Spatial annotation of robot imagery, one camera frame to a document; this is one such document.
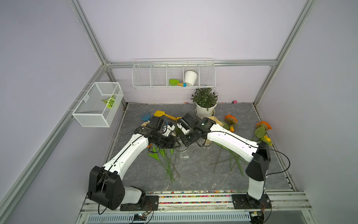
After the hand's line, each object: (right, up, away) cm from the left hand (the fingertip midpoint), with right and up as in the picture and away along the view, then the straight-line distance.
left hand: (176, 146), depth 77 cm
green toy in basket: (-39, +25, +4) cm, 47 cm away
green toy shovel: (-2, +41, +22) cm, 47 cm away
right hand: (+5, +4, +3) cm, 7 cm away
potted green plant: (+20, +28, +20) cm, 40 cm away
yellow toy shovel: (-15, +19, +35) cm, 43 cm away
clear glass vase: (+4, -9, +11) cm, 15 cm away
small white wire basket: (-47, +22, +5) cm, 52 cm away
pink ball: (+50, +30, +47) cm, 75 cm away
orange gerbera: (+40, +15, +28) cm, 51 cm away
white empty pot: (+9, +43, +15) cm, 47 cm away
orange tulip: (-8, -11, +12) cm, 19 cm away
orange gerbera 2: (+59, +9, +20) cm, 63 cm away
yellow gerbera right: (+60, +2, +14) cm, 62 cm away
